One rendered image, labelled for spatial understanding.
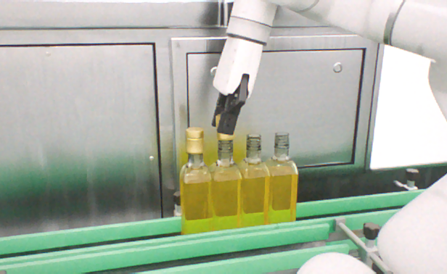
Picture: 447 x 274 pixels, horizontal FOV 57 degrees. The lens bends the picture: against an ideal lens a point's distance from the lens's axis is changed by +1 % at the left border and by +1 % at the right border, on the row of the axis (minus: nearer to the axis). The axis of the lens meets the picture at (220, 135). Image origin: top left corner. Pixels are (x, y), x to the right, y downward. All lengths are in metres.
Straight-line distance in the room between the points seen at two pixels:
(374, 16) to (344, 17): 0.13
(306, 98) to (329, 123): 0.09
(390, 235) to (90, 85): 0.65
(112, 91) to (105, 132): 0.09
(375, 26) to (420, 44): 0.06
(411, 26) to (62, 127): 0.67
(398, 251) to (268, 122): 0.55
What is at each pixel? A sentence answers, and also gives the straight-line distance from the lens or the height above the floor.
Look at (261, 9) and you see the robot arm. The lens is 0.71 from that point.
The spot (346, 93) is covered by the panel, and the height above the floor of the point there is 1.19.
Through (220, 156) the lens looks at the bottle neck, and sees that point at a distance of 0.77.
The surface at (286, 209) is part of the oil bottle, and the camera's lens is 0.83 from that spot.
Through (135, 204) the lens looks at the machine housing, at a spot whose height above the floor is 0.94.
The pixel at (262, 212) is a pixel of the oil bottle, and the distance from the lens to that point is 0.82.
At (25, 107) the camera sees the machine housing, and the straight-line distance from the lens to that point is 0.91.
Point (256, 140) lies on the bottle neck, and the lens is 0.77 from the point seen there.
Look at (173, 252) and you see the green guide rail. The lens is 0.77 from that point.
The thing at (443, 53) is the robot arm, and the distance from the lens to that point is 0.60.
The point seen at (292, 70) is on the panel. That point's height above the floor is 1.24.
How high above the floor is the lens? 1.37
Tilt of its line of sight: 17 degrees down
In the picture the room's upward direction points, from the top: straight up
